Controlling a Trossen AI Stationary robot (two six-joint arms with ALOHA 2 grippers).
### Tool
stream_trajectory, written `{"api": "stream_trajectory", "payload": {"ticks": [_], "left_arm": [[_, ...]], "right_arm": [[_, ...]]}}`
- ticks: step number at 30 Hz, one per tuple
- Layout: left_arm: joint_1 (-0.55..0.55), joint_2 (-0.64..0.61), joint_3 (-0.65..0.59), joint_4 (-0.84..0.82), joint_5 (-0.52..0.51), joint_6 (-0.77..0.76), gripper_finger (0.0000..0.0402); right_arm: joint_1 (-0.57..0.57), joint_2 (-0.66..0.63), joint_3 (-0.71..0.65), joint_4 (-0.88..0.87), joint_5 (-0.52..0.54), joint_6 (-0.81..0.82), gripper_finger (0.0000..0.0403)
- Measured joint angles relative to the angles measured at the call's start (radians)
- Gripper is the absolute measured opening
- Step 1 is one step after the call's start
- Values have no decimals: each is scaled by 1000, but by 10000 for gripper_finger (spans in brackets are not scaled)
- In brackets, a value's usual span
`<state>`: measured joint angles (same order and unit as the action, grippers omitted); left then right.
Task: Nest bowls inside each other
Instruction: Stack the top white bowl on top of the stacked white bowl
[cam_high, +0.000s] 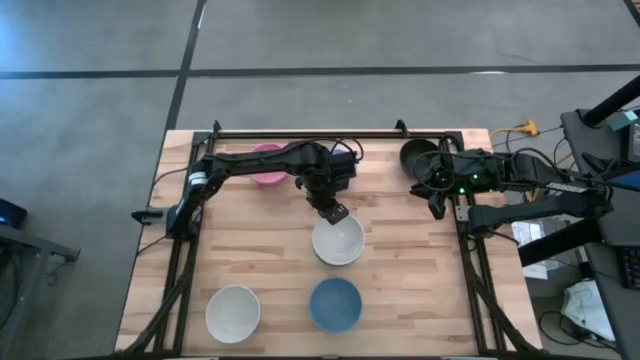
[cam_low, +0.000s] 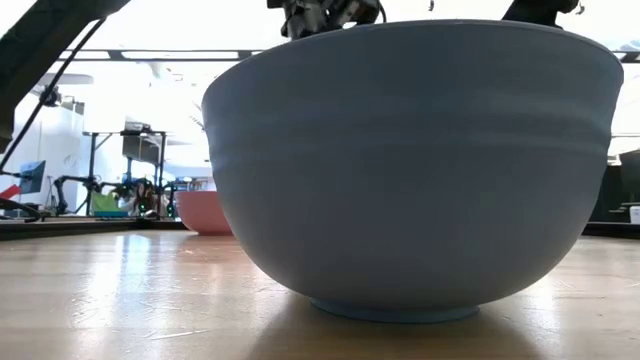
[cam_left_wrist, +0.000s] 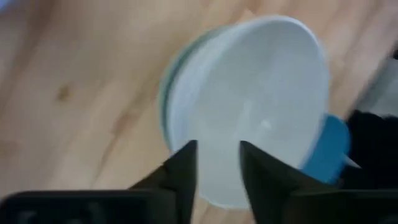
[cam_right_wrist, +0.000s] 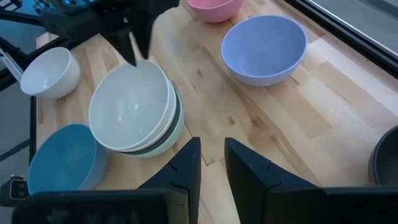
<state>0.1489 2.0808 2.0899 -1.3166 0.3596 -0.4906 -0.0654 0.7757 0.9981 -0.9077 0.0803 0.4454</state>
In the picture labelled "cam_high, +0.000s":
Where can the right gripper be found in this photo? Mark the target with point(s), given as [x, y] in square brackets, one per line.
[450, 175]

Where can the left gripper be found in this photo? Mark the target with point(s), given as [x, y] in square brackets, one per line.
[315, 181]

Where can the white bowl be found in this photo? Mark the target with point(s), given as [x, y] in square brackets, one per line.
[232, 315]
[342, 245]

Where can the black bowl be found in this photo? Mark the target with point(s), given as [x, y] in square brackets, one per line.
[412, 152]

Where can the pink bowl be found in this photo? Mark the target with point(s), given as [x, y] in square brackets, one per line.
[270, 177]

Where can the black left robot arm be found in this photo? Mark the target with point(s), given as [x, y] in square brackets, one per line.
[250, 162]

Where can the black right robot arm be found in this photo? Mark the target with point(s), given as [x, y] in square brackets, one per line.
[525, 212]

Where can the blue bowl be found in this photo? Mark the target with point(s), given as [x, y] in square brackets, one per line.
[335, 305]

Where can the white papers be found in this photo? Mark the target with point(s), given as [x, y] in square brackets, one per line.
[532, 250]

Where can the yellow power plug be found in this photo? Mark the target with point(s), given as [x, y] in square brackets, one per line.
[530, 128]

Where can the black support beam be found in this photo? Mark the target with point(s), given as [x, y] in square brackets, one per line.
[555, 245]

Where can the grey desk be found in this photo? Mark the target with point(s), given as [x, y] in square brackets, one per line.
[612, 235]

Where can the white bag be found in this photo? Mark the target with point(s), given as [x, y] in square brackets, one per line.
[587, 307]

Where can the black pole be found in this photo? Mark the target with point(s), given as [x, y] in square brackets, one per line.
[610, 105]

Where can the dark monitor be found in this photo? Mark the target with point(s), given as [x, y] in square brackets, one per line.
[632, 150]

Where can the teal box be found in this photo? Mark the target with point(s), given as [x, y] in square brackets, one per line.
[623, 121]

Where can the black keyboard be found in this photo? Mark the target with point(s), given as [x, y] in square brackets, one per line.
[631, 267]

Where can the blue-lit black device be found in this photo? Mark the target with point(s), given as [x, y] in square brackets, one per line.
[11, 215]

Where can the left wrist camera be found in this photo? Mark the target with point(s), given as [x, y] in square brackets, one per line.
[345, 172]

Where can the black aluminium table frame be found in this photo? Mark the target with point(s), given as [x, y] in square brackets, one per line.
[300, 134]

